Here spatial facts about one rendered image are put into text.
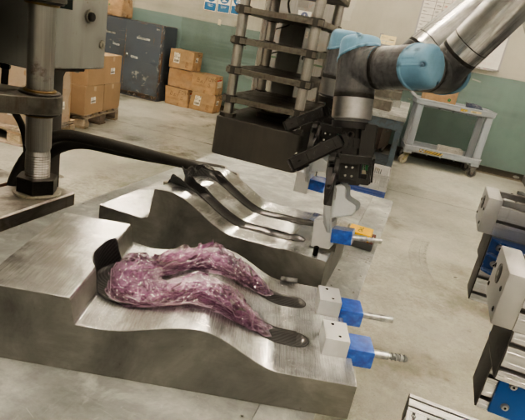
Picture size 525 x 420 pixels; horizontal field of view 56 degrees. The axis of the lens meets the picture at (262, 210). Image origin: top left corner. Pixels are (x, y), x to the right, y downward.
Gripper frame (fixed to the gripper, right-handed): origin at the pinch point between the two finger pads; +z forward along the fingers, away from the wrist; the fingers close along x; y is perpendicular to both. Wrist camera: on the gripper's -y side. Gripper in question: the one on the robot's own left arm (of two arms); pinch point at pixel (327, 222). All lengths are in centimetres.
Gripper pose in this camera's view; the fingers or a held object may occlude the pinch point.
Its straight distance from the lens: 98.0
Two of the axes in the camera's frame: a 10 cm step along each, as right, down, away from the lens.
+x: 3.1, -1.3, 9.4
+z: -0.9, 9.8, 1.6
